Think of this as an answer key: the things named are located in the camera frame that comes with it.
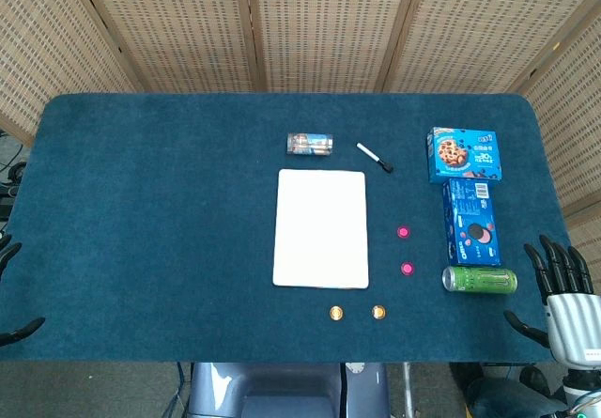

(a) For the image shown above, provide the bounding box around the blue Oreo box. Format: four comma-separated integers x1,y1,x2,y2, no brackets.
441,178,502,268

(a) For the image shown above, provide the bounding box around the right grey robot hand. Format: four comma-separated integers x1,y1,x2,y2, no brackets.
503,234,601,368

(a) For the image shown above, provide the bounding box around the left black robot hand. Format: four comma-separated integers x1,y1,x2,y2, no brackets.
0,233,47,348

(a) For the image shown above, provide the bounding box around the blue chocolate chip cookie box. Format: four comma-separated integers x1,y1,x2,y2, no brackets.
425,126,502,184

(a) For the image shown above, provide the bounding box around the blue-grey robot torso base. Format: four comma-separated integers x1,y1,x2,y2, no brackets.
187,363,391,418

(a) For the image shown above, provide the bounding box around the clear plastic snack jar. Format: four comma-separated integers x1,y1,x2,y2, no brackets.
285,132,334,157

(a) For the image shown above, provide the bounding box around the blue floor cable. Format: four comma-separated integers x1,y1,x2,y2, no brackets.
174,363,190,418

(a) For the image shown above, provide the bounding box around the grey metal table leg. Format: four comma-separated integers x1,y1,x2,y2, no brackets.
402,363,415,418

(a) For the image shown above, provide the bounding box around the white marker black cap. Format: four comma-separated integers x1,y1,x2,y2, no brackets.
355,142,394,174

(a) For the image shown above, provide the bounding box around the green drink can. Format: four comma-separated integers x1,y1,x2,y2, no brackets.
441,266,518,295

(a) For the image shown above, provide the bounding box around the black cable clutter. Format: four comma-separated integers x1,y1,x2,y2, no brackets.
0,129,30,222

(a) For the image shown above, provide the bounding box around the woven wooden folding screen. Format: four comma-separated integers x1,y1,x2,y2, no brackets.
0,0,601,255

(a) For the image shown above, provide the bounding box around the dark blue table cloth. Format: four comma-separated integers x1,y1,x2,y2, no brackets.
0,92,586,364

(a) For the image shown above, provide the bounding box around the white magnetic whiteboard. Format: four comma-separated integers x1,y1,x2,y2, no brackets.
271,168,370,290

